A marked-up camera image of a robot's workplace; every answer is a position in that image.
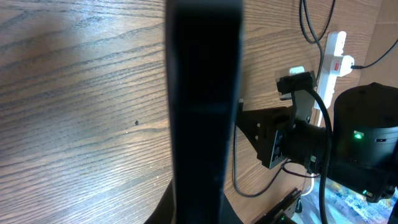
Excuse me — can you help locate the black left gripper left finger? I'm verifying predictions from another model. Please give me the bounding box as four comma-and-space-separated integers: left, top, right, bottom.
145, 180, 175, 224

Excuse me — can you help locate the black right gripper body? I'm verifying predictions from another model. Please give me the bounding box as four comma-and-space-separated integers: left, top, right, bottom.
238, 105, 298, 169

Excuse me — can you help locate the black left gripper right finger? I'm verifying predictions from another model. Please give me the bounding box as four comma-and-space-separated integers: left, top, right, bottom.
219, 193, 243, 224

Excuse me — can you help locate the black USB charger cable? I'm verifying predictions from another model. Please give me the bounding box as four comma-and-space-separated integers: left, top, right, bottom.
233, 0, 398, 198

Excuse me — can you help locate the blue Galaxy smartphone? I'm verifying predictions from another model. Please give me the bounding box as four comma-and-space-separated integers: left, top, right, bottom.
165, 0, 243, 223

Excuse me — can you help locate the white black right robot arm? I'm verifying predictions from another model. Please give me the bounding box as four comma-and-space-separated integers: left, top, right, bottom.
236, 83, 397, 203

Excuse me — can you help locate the white charger plug adapter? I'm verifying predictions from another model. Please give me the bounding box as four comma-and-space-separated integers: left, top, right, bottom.
330, 55, 354, 77

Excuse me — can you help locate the white power strip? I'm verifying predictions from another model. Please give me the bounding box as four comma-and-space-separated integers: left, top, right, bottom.
317, 31, 347, 108

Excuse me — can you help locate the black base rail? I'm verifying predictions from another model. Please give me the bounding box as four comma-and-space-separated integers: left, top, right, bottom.
255, 188, 303, 224

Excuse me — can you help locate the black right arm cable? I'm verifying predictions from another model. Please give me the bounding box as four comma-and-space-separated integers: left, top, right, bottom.
306, 88, 333, 224

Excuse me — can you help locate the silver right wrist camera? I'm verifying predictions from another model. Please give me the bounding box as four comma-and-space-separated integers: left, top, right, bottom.
276, 66, 316, 95

